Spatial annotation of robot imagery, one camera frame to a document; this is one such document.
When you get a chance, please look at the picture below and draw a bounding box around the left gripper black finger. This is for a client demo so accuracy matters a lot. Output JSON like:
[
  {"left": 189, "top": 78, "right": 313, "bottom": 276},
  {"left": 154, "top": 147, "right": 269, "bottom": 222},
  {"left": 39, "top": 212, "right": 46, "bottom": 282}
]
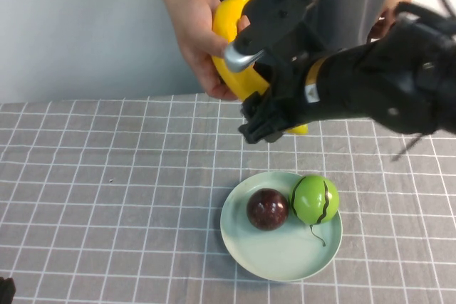
[{"left": 0, "top": 276, "right": 17, "bottom": 304}]

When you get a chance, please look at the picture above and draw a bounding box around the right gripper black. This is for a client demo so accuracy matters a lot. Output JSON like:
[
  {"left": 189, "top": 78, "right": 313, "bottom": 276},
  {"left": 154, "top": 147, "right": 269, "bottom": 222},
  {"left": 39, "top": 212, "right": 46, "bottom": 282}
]
[{"left": 237, "top": 53, "right": 321, "bottom": 145}]

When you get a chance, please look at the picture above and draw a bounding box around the yellow toy banana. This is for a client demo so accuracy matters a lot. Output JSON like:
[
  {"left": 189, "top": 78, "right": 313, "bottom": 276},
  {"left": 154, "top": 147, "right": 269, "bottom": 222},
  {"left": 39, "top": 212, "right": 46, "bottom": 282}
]
[{"left": 211, "top": 0, "right": 309, "bottom": 137}]

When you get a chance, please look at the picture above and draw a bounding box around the person's right hand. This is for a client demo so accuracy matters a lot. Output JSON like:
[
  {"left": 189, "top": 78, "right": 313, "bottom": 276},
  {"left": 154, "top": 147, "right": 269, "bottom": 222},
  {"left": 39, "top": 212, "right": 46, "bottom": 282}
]
[{"left": 174, "top": 0, "right": 251, "bottom": 101}]

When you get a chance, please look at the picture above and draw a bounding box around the person's left hand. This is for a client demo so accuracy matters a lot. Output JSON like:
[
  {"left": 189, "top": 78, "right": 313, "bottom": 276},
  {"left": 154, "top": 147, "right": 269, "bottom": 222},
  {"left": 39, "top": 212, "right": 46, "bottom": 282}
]
[{"left": 368, "top": 6, "right": 397, "bottom": 43}]

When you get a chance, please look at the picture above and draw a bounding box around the dark red toy fruit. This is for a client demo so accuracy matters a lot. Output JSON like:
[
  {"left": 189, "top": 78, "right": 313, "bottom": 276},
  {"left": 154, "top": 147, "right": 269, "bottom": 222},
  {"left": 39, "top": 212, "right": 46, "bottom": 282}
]
[{"left": 246, "top": 187, "right": 289, "bottom": 231}]

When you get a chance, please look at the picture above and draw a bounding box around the green striped toy melon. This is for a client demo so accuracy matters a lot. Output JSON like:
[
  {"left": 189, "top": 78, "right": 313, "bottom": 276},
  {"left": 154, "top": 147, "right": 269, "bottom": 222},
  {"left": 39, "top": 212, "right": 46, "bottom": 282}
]
[{"left": 290, "top": 174, "right": 340, "bottom": 248}]

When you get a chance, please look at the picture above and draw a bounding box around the grey white-grid tablecloth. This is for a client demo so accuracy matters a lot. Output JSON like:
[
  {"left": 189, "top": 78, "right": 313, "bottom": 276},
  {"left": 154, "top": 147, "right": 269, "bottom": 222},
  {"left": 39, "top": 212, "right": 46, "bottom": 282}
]
[{"left": 0, "top": 93, "right": 456, "bottom": 304}]

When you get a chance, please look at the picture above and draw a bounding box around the pale green round plate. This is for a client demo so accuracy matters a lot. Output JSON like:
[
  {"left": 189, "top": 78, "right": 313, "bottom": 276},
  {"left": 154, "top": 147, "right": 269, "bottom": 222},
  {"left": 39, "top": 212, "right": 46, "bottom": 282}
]
[{"left": 219, "top": 171, "right": 343, "bottom": 283}]

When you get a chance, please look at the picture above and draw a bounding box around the silver wrist camera black mount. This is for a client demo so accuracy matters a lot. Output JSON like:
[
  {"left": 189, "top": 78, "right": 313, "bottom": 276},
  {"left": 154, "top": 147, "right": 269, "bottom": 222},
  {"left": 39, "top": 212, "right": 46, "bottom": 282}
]
[{"left": 223, "top": 0, "right": 310, "bottom": 73}]

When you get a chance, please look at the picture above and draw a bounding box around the short black arm cable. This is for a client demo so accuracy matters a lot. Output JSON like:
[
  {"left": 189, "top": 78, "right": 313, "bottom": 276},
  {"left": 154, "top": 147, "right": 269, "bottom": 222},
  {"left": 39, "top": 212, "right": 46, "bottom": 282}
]
[{"left": 390, "top": 132, "right": 427, "bottom": 162}]

